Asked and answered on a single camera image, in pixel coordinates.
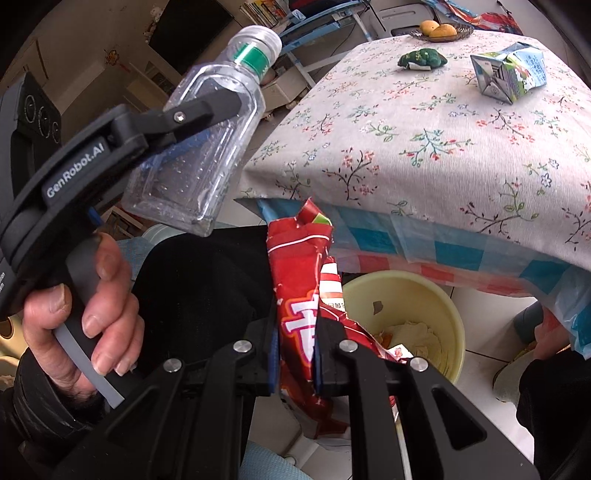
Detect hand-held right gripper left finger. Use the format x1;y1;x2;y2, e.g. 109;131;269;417
52;318;280;480

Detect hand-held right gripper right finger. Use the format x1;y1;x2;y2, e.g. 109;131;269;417
313;318;539;480

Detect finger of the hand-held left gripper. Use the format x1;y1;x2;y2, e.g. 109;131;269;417
111;85;243;158
137;122;232;174

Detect clear plastic bottle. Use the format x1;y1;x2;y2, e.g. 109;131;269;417
120;25;284;239

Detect red snack wrapper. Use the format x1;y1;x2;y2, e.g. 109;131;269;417
265;198;417;442

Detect yellow plastic bucket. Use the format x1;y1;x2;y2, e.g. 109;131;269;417
341;270;467;385

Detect person's left forearm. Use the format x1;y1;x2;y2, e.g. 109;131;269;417
0;352;110;480

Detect person's left hand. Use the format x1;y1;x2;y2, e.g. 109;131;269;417
21;231;147;398

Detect black flat television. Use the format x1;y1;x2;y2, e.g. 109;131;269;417
148;0;235;77

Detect white television cabinet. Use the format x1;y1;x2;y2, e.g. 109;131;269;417
265;68;320;110

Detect small plush toy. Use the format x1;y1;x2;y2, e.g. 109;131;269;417
144;8;163;38

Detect person's left leg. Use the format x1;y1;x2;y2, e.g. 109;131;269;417
133;225;279;376

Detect person's leg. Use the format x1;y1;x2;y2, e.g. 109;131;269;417
516;354;591;480
133;225;279;376

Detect row of books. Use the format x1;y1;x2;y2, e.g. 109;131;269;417
238;0;290;31

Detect blue study desk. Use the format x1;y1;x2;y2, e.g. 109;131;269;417
270;0;371;89

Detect pale green shoe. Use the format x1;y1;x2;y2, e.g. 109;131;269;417
491;345;537;405

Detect white plastic stool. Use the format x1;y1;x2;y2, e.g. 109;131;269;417
368;0;433;40

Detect green crumpled wrapper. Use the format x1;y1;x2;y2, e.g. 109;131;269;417
397;47;449;71

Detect person's right leg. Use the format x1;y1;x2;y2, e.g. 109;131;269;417
516;354;591;480

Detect floral tablecloth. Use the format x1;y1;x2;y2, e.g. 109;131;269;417
235;28;591;269

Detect dark woven fruit bowl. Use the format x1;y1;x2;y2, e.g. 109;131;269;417
408;21;476;44

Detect colourful hanging bag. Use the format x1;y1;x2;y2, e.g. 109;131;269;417
424;0;525;36

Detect light blue milk carton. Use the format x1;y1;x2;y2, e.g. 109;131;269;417
469;40;548;106

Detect red wall ornament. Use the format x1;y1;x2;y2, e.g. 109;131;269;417
103;45;140;75

